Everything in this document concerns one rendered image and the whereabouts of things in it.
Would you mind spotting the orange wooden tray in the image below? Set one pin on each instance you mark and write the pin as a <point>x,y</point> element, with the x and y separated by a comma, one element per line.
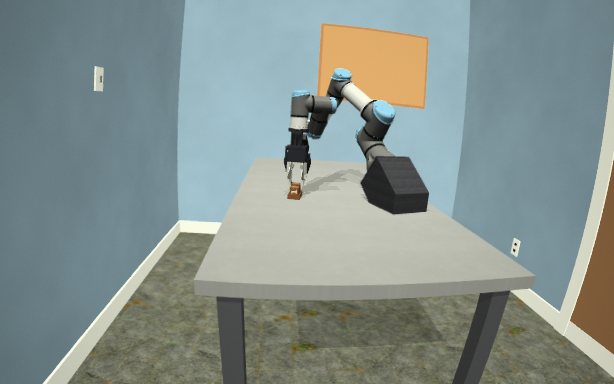
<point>295,197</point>

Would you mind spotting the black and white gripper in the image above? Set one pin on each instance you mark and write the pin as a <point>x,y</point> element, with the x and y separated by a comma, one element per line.
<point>297,154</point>

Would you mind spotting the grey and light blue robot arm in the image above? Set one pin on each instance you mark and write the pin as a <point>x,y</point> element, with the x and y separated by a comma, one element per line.
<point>369,137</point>

